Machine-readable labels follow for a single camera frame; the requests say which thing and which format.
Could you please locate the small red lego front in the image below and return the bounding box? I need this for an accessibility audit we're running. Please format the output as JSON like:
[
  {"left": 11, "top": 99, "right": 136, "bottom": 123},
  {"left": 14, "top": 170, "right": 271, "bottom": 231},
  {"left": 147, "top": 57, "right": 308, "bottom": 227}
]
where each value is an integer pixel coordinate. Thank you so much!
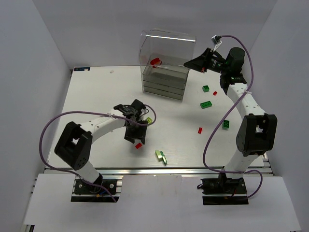
[{"left": 135, "top": 143, "right": 142, "bottom": 149}]

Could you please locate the clear drawer container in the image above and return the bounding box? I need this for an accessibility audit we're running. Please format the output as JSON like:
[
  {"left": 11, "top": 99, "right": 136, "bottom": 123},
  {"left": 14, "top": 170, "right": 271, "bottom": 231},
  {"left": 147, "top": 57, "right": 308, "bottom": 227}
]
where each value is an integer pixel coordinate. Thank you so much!
[{"left": 139, "top": 29, "right": 196, "bottom": 101}]

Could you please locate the green lego plate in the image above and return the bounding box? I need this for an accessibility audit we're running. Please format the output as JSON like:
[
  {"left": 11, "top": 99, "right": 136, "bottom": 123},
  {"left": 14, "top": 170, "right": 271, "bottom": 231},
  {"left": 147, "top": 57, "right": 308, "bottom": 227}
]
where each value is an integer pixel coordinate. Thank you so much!
[{"left": 200, "top": 101, "right": 212, "bottom": 109}]

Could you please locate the large red lego piece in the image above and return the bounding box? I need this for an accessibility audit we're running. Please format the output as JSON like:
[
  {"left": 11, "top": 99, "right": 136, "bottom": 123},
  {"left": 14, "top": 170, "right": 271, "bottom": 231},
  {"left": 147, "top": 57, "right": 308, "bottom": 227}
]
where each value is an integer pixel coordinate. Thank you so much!
[{"left": 150, "top": 58, "right": 162, "bottom": 68}]

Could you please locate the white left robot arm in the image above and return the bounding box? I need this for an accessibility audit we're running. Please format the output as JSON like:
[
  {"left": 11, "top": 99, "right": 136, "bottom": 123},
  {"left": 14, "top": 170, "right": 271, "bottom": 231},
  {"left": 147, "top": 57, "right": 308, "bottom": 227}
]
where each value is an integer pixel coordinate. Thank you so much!
[{"left": 55, "top": 99, "right": 148, "bottom": 185}]

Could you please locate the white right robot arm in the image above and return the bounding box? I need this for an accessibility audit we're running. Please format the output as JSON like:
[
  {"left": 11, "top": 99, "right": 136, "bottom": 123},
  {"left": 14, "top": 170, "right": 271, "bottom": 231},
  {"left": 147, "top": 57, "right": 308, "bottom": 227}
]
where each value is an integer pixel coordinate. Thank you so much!
[{"left": 184, "top": 47, "right": 278, "bottom": 189}]

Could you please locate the lime green lego brick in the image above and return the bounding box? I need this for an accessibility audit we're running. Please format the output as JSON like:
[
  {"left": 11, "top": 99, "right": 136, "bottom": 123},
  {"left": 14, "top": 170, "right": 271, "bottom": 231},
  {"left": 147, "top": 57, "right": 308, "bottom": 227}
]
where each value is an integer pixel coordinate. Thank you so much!
[{"left": 146, "top": 117, "right": 153, "bottom": 124}]

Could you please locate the small green lego cube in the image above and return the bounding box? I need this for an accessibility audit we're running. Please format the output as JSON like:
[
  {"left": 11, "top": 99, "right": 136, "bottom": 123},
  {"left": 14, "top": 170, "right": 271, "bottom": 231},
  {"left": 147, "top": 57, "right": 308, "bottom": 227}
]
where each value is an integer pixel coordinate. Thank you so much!
[{"left": 202, "top": 85, "right": 210, "bottom": 92}]

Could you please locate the light green lego assembly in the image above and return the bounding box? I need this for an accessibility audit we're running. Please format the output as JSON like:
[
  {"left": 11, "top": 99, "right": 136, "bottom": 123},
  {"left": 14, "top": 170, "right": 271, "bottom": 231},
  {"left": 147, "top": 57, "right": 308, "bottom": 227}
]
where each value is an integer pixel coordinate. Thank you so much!
[{"left": 155, "top": 150, "right": 168, "bottom": 165}]

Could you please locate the dark green lego brick right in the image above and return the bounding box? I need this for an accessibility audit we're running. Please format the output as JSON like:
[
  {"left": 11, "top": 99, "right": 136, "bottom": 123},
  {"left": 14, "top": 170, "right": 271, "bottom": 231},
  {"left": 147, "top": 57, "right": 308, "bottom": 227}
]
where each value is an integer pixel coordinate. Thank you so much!
[{"left": 222, "top": 119, "right": 230, "bottom": 130}]

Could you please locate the blue label left corner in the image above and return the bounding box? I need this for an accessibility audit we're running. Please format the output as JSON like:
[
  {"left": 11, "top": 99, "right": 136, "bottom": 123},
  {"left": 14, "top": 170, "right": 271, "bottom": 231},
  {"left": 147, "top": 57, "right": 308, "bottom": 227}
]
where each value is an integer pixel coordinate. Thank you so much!
[{"left": 73, "top": 67, "right": 90, "bottom": 72}]

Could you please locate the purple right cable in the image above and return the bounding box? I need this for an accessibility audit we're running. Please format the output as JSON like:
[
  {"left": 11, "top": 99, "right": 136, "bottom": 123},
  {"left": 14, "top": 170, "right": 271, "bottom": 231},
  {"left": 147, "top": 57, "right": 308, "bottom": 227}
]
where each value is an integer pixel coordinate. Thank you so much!
[{"left": 202, "top": 35, "right": 263, "bottom": 200}]

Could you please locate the purple cable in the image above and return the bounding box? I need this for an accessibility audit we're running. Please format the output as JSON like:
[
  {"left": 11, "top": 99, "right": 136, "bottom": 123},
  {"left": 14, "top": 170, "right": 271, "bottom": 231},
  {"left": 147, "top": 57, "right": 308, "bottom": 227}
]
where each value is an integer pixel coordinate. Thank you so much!
[
  {"left": 202, "top": 35, "right": 263, "bottom": 200},
  {"left": 39, "top": 104, "right": 157, "bottom": 203}
]

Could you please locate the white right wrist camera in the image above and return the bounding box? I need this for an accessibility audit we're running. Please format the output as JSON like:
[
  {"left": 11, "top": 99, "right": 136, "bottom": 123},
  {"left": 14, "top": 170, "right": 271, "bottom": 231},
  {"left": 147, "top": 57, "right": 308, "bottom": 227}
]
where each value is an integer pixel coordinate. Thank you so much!
[{"left": 211, "top": 35, "right": 222, "bottom": 52}]

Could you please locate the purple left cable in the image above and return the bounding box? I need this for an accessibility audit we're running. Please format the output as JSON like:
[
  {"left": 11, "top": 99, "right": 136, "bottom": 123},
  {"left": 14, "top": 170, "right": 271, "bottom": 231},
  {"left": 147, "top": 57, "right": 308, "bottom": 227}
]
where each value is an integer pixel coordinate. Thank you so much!
[{"left": 39, "top": 104, "right": 157, "bottom": 203}]

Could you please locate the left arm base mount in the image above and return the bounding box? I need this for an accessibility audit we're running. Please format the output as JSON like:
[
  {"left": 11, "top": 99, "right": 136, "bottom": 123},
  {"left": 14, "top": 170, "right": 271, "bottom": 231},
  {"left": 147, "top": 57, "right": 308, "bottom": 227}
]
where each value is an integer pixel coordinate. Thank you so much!
[{"left": 70, "top": 175, "right": 122, "bottom": 203}]

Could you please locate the aluminium table front rail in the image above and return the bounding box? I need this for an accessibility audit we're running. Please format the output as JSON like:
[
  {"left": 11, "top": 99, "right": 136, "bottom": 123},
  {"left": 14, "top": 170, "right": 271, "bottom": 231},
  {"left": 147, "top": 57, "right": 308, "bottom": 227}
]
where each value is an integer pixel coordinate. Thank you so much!
[{"left": 44, "top": 166, "right": 273, "bottom": 176}]

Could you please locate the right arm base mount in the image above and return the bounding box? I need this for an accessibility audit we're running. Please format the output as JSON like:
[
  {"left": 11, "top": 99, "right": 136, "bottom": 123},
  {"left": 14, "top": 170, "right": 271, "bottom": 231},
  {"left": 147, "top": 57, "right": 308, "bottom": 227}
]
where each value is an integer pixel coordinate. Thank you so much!
[{"left": 197, "top": 178, "right": 249, "bottom": 205}]

